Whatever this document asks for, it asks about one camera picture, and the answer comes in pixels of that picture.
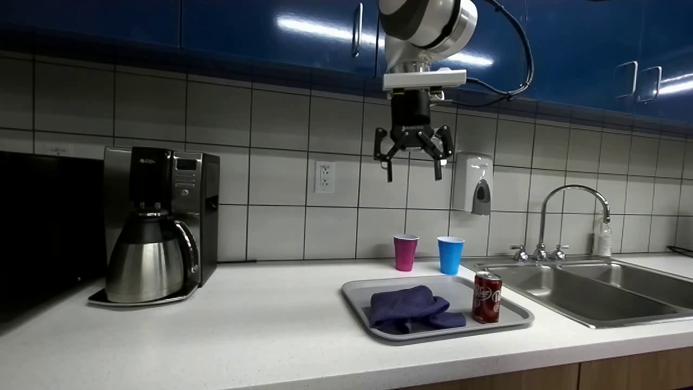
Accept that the dark blue cloth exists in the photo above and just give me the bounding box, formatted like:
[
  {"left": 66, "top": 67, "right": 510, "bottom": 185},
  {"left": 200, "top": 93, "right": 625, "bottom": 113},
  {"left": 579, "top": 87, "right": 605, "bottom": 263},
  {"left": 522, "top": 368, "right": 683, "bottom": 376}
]
[{"left": 365, "top": 283, "right": 468, "bottom": 336}]

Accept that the stainless steel carafe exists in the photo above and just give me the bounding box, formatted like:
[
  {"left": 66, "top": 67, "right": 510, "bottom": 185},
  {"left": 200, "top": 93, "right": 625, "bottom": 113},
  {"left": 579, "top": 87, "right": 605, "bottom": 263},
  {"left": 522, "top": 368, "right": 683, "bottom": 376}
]
[{"left": 104, "top": 211, "right": 202, "bottom": 302}]

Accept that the blue plastic cup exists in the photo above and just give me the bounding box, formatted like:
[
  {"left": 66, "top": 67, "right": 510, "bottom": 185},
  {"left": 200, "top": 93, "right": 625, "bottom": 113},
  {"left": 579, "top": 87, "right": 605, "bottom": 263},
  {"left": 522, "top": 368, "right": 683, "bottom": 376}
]
[{"left": 435, "top": 234, "right": 468, "bottom": 277}]

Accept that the chrome sink faucet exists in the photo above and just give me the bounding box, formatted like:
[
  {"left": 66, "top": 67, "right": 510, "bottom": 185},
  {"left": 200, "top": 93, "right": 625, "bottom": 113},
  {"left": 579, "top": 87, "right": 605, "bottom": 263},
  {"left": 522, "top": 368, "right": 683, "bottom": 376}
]
[{"left": 509, "top": 181, "right": 613, "bottom": 263}]

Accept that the clear soap bottle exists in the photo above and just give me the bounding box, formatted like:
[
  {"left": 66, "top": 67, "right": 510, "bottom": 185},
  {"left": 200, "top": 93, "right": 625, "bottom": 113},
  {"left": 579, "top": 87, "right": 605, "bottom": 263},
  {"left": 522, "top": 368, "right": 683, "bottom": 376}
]
[{"left": 589, "top": 213, "right": 615, "bottom": 259}]

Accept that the silver cabinet handle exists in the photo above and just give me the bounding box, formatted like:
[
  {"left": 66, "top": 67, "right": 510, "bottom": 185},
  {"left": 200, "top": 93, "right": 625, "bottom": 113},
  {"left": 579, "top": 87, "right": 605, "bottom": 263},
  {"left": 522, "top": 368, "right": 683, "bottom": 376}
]
[
  {"left": 351, "top": 0, "right": 365, "bottom": 61},
  {"left": 613, "top": 57, "right": 640, "bottom": 100},
  {"left": 637, "top": 63, "right": 665, "bottom": 103}
]

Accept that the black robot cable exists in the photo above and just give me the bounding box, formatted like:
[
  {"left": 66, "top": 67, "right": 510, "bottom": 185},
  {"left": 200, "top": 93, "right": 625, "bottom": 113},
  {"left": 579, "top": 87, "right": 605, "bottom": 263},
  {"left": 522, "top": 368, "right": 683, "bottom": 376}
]
[{"left": 439, "top": 0, "right": 537, "bottom": 103}]

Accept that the pink plastic cup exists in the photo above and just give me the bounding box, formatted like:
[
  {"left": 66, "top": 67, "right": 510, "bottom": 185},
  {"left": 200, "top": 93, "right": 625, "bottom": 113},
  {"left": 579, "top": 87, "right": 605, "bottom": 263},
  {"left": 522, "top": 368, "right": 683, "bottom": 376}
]
[{"left": 391, "top": 234, "right": 420, "bottom": 272}]

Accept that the black microwave oven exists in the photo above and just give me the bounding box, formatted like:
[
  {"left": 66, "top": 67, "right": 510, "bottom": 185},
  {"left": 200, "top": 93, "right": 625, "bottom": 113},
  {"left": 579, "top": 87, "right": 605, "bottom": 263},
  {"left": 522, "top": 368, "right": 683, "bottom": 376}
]
[{"left": 0, "top": 148, "right": 109, "bottom": 327}]

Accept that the white wall outlet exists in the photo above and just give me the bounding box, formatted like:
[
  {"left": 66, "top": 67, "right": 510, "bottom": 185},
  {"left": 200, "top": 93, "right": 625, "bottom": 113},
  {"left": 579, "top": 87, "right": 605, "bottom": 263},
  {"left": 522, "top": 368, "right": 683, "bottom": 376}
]
[{"left": 313, "top": 157, "right": 337, "bottom": 194}]

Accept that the grey serving tray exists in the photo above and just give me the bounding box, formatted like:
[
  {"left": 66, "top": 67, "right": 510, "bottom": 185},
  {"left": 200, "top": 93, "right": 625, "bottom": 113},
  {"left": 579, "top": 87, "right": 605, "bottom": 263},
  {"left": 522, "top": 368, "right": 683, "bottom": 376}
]
[{"left": 340, "top": 270, "right": 537, "bottom": 343}]

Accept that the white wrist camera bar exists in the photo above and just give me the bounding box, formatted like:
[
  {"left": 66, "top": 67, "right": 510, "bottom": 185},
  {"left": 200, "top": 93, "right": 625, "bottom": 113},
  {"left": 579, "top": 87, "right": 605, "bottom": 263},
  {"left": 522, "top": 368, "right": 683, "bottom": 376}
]
[{"left": 381, "top": 67, "right": 470, "bottom": 93}]

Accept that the white soap dispenser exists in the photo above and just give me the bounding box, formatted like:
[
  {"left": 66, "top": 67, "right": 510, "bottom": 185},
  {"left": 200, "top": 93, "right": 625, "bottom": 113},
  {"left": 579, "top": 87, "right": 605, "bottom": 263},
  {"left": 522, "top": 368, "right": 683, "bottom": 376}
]
[{"left": 451, "top": 151, "right": 496, "bottom": 217}]

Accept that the red soda can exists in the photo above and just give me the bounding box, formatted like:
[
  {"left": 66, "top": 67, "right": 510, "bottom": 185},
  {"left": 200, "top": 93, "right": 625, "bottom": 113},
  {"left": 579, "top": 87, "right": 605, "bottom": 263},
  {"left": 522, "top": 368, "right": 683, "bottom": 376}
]
[{"left": 470, "top": 268, "right": 505, "bottom": 325}]

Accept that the wooden lower cabinet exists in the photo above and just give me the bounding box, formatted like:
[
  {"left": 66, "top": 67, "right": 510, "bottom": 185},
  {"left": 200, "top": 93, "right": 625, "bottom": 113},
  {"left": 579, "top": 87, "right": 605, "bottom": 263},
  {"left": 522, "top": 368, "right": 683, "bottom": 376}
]
[{"left": 402, "top": 343, "right": 693, "bottom": 390}]

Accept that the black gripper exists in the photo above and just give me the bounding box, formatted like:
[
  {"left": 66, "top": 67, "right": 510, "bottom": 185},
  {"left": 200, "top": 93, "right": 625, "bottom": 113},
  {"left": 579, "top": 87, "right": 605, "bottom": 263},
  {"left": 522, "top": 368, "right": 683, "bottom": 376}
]
[{"left": 373, "top": 87, "right": 457, "bottom": 184}]

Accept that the black steel coffee maker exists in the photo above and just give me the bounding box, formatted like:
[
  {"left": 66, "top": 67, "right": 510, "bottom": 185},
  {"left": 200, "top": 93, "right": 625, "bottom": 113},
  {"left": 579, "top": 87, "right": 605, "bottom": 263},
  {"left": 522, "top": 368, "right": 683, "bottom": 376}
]
[{"left": 86, "top": 144, "right": 220, "bottom": 309}]

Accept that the glossy blue upper cabinet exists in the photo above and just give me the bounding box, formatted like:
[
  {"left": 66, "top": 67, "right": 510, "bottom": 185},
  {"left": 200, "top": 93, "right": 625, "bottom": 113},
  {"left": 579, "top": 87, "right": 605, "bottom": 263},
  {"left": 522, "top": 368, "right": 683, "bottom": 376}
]
[{"left": 0, "top": 0, "right": 693, "bottom": 127}]

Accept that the stainless steel sink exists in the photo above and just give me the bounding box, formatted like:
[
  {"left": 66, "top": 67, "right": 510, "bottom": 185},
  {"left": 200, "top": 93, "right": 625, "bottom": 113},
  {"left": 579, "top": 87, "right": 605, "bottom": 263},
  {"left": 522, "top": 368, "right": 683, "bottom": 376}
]
[{"left": 468, "top": 256, "right": 693, "bottom": 332}]

